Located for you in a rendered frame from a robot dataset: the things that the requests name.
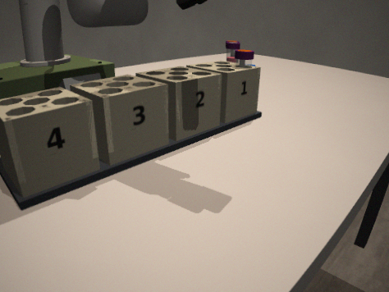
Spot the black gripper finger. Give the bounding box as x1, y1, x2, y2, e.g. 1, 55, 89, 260
176, 0, 208, 10

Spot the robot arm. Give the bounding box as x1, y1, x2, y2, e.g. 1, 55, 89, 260
19, 0, 149, 67

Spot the beige bucket adapter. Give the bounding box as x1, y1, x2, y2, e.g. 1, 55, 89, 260
186, 61, 261, 123
0, 87, 100, 198
70, 75, 169, 166
135, 66, 222, 141

